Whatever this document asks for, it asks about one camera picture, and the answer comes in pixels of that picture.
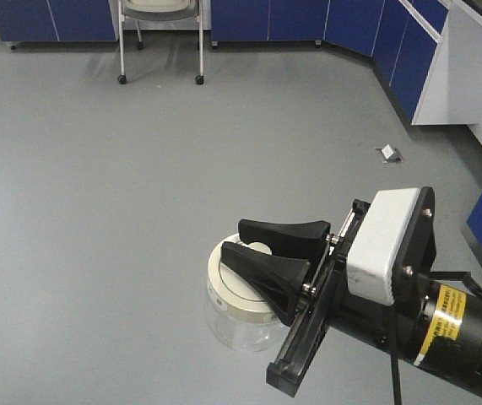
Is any glass jar with white lid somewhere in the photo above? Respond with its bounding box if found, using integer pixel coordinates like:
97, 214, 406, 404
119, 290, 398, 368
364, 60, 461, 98
205, 243, 289, 353

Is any white fume hood base cabinet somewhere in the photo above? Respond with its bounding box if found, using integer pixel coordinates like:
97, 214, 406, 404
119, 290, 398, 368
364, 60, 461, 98
412, 1, 482, 145

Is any rolling chair with grey seat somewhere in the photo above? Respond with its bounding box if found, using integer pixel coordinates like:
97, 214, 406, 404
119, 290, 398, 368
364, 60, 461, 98
117, 0, 204, 85

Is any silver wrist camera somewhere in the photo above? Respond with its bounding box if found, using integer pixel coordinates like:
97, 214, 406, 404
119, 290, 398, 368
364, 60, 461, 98
346, 186, 435, 306

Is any floor socket box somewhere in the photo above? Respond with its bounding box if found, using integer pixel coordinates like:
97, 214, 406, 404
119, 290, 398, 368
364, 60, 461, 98
375, 144, 403, 164

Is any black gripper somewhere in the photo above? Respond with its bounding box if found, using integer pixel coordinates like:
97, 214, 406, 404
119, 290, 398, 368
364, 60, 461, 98
221, 199, 393, 397

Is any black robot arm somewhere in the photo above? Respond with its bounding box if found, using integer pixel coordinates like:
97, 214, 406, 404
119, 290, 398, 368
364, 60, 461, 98
220, 187, 482, 403

